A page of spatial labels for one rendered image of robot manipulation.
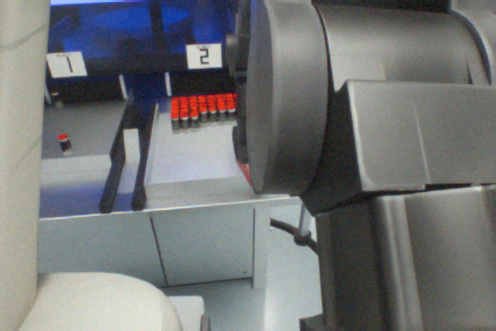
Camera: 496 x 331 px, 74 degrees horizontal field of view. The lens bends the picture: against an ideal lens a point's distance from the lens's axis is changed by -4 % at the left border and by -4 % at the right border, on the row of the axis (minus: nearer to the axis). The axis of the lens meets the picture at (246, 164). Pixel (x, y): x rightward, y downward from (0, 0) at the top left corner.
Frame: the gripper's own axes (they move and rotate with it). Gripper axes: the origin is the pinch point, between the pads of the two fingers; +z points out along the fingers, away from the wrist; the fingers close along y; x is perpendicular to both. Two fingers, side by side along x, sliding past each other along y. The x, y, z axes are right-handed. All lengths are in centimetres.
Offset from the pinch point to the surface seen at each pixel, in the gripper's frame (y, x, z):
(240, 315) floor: 27, 1, 90
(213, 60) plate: 37.2, 4.7, -10.7
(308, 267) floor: 46, -34, 90
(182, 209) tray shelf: -2.5, 13.3, 2.9
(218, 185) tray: 0.7, 6.6, 0.6
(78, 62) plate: 37, 38, -12
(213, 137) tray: 20.4, 6.4, 2.0
